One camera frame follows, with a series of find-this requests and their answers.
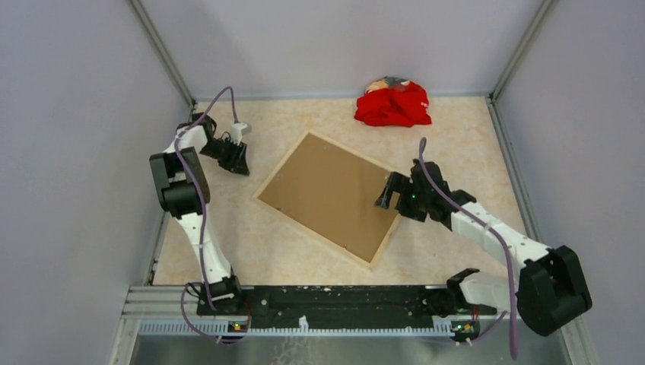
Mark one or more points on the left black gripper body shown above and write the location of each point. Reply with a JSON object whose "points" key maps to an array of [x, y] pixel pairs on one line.
{"points": [[224, 151]]}

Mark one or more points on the aluminium rail front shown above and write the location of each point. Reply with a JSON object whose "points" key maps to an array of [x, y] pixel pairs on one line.
{"points": [[173, 309]]}

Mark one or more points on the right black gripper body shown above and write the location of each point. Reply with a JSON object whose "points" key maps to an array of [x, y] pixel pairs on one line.
{"points": [[412, 203]]}

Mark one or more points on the wooden picture frame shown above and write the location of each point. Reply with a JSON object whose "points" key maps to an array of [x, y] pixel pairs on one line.
{"points": [[327, 196]]}

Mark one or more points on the red cloth bundle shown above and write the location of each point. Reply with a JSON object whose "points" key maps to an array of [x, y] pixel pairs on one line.
{"points": [[393, 101]]}

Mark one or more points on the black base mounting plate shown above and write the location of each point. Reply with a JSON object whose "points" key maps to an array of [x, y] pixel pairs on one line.
{"points": [[353, 307]]}

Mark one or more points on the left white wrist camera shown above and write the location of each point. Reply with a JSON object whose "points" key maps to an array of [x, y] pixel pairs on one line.
{"points": [[238, 131]]}

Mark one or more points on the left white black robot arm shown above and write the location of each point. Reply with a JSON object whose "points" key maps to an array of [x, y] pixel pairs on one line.
{"points": [[183, 192]]}

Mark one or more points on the brown cardboard backing board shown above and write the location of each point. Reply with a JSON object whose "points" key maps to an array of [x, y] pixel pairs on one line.
{"points": [[327, 194]]}

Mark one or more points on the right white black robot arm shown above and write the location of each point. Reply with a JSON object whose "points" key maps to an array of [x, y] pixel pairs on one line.
{"points": [[545, 286]]}

